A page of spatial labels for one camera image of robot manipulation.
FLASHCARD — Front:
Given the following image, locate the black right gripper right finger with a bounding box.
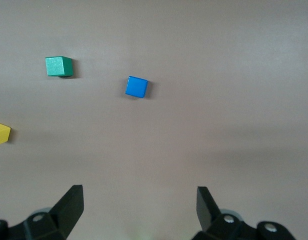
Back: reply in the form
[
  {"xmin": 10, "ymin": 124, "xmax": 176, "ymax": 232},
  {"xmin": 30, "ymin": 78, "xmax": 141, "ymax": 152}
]
[{"xmin": 191, "ymin": 186, "xmax": 297, "ymax": 240}]

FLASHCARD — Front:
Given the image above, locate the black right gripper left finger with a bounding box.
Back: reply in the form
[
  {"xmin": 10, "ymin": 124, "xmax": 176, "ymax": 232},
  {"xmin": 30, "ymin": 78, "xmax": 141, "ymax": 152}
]
[{"xmin": 0, "ymin": 184, "xmax": 84, "ymax": 240}]

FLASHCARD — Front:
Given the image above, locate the yellow wooden block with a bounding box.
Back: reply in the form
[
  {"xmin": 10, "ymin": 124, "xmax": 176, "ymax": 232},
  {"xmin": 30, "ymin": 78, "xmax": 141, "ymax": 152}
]
[{"xmin": 0, "ymin": 122, "xmax": 12, "ymax": 147}]

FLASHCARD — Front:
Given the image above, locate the blue wooden block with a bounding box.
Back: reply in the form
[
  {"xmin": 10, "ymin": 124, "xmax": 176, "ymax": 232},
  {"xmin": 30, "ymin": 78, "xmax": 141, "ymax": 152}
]
[{"xmin": 125, "ymin": 75, "xmax": 149, "ymax": 99}]

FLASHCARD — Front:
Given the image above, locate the green wooden block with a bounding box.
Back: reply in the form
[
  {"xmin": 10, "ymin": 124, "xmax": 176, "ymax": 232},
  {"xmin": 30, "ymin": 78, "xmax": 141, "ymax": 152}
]
[{"xmin": 45, "ymin": 55, "xmax": 74, "ymax": 77}]

